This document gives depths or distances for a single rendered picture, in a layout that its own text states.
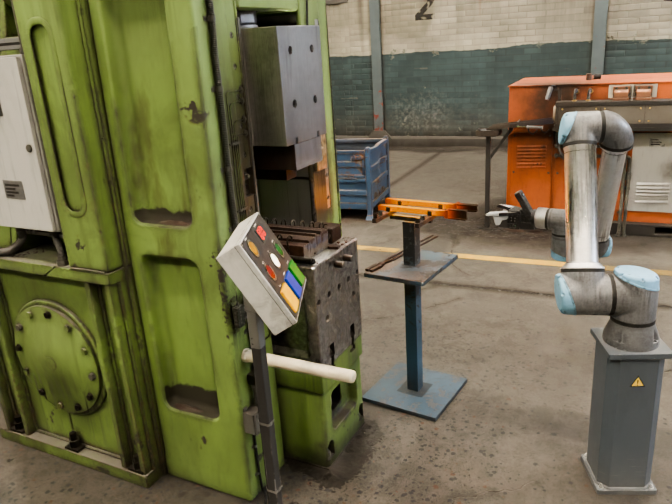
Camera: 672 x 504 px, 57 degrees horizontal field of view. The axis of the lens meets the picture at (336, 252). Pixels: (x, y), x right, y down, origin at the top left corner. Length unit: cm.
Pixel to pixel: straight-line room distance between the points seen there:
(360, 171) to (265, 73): 399
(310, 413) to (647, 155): 389
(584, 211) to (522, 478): 110
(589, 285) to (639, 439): 63
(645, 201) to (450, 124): 487
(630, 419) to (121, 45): 224
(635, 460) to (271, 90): 191
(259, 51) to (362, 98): 829
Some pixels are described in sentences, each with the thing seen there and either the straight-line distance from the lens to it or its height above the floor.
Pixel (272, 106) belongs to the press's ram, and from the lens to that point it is 222.
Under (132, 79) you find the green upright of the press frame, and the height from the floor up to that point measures 162.
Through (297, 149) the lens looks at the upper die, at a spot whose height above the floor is 134.
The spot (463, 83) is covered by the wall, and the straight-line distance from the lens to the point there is 994.
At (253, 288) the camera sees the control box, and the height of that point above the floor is 107.
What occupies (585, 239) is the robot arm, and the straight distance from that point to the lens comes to 238.
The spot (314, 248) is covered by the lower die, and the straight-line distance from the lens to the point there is 242.
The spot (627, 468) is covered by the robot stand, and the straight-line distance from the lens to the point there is 271.
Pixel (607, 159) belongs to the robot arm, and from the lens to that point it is 255.
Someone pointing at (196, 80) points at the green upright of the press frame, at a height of 162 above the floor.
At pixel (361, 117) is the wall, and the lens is 1051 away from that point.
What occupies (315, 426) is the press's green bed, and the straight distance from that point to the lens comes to 267.
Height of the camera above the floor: 170
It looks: 19 degrees down
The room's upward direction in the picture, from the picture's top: 4 degrees counter-clockwise
